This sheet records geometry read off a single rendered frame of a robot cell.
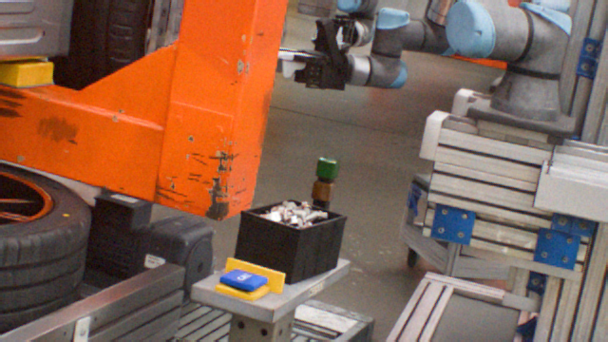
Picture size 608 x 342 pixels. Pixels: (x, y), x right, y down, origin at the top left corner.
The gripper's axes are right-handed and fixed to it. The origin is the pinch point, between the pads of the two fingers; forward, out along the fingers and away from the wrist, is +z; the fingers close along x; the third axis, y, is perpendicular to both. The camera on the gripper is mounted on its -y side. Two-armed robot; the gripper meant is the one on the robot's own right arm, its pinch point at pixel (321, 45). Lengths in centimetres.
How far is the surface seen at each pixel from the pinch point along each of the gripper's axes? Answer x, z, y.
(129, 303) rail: 4, 94, -46
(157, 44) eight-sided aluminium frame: -25.5, 42.5, -4.4
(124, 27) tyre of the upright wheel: -31, 49, -2
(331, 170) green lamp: 27, 58, -18
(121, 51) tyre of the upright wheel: -31, 48, -7
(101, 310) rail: 4, 105, -45
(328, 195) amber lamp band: 28, 58, -23
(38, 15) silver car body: -41, 70, -1
